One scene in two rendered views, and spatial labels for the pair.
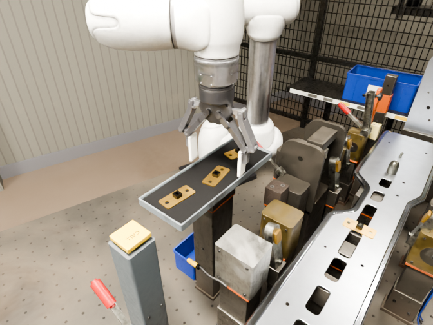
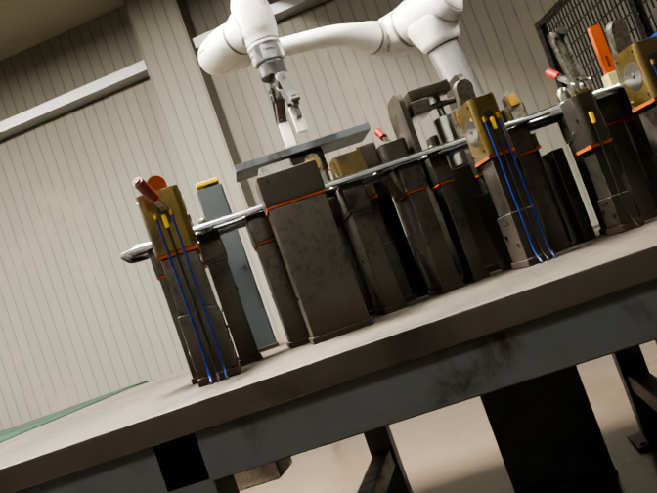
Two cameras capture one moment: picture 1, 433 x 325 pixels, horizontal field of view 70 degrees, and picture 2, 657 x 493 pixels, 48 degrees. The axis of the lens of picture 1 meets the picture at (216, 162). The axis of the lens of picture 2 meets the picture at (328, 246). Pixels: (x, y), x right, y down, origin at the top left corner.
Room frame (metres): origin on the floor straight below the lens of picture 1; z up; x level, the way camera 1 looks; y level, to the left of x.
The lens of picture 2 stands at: (-0.80, -1.30, 0.78)
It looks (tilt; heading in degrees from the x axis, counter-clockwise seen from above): 4 degrees up; 43
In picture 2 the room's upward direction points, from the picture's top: 20 degrees counter-clockwise
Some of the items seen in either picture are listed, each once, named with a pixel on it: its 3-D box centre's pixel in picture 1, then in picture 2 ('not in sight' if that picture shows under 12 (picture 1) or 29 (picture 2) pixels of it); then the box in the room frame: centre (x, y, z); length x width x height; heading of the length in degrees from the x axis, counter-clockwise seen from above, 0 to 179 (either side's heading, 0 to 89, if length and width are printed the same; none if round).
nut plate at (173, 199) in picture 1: (177, 195); not in sight; (0.55, 0.09, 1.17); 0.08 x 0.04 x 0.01; 135
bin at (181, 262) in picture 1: (194, 255); not in sight; (0.72, 0.08, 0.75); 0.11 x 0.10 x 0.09; 141
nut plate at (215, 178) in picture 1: (216, 174); not in sight; (0.63, 0.00, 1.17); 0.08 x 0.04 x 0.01; 150
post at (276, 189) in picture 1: (270, 236); (389, 221); (0.67, -0.17, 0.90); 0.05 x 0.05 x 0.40; 51
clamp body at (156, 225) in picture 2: not in sight; (190, 287); (0.02, -0.18, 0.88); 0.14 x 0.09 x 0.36; 51
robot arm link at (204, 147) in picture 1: (216, 140); not in sight; (1.28, 0.00, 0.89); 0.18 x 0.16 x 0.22; 89
